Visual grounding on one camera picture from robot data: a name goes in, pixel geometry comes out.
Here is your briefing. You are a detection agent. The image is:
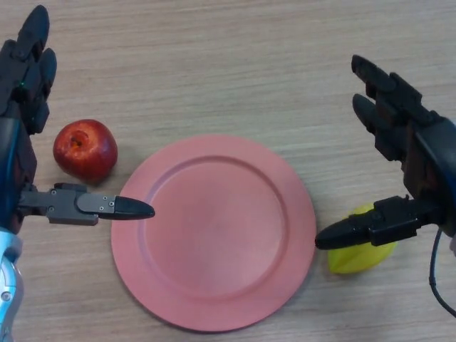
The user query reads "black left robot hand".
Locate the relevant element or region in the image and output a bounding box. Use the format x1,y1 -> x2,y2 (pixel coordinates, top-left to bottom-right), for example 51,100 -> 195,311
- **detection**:
0,4 -> 156,235

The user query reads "yellow starfruit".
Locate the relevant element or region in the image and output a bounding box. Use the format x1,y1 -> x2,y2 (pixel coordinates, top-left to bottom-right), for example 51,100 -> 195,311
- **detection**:
327,202 -> 397,274

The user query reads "pink round plate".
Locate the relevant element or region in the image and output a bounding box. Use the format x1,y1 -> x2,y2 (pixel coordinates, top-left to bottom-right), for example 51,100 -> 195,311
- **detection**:
110,134 -> 317,333

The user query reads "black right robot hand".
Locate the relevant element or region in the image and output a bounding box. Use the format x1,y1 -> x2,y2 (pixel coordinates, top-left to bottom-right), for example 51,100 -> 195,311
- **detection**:
314,54 -> 456,251

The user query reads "red apple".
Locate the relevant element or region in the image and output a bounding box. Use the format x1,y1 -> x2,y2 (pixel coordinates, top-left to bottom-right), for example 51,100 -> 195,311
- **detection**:
53,119 -> 119,185

